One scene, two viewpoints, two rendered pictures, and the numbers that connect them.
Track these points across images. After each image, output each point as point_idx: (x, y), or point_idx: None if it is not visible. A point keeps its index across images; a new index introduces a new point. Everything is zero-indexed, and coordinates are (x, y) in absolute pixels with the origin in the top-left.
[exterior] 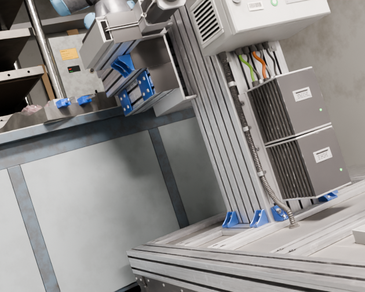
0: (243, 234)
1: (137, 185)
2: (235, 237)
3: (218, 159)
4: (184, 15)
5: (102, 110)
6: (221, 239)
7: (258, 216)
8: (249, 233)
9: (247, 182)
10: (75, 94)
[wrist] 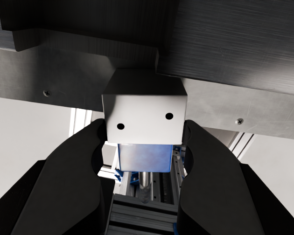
0: (103, 172)
1: None
2: (99, 171)
3: (123, 190)
4: None
5: (8, 97)
6: (109, 149)
7: (120, 176)
8: (105, 176)
9: (120, 190)
10: None
